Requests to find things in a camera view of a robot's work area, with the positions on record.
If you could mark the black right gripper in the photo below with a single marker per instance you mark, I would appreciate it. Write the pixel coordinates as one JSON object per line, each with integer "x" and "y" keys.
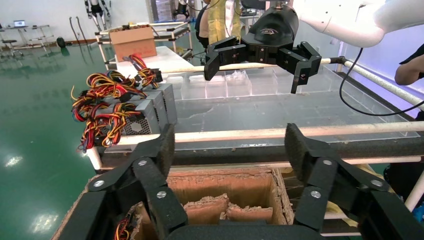
{"x": 271, "y": 33}

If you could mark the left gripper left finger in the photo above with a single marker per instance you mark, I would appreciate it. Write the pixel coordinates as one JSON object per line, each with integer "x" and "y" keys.
{"x": 149, "y": 185}

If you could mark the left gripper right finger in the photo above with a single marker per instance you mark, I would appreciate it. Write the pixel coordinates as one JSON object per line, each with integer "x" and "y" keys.
{"x": 318, "y": 179}

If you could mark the person forearm black sleeve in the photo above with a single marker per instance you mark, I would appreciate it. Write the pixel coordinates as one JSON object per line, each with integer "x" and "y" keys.
{"x": 409, "y": 71}

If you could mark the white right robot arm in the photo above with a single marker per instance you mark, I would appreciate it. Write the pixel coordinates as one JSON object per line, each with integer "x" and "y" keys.
{"x": 364, "y": 26}

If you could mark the clear acrylic divider tray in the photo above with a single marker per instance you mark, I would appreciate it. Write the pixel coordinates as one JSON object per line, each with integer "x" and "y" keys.
{"x": 232, "y": 87}

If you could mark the person in yellow vest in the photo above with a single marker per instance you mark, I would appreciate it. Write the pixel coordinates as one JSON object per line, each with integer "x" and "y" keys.
{"x": 217, "y": 23}

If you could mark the person in black shirt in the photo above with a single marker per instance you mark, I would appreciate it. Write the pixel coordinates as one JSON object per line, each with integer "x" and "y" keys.
{"x": 202, "y": 26}

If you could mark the worn cardboard divider box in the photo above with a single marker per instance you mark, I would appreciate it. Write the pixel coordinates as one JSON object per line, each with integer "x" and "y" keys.
{"x": 232, "y": 185}

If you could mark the white pipe cart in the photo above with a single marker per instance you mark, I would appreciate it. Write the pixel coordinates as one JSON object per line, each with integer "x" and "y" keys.
{"x": 172, "y": 33}

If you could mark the white side table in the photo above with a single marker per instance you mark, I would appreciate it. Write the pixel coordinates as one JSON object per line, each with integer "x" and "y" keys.
{"x": 165, "y": 59}

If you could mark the brown cardboard box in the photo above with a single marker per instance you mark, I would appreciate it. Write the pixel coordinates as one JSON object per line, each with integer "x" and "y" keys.
{"x": 132, "y": 41}

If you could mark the black round object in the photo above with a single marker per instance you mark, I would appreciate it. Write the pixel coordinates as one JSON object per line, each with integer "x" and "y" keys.
{"x": 61, "y": 42}

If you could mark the humanoid robot figure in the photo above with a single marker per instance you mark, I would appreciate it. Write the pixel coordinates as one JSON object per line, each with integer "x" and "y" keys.
{"x": 96, "y": 10}

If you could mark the black stool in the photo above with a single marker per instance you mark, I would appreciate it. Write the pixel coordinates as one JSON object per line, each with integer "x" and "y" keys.
{"x": 9, "y": 41}

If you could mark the laptop computer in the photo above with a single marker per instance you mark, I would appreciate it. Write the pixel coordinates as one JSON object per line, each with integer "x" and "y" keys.
{"x": 20, "y": 24}

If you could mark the metal frame desk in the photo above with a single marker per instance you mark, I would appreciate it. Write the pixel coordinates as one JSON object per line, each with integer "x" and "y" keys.
{"x": 33, "y": 27}

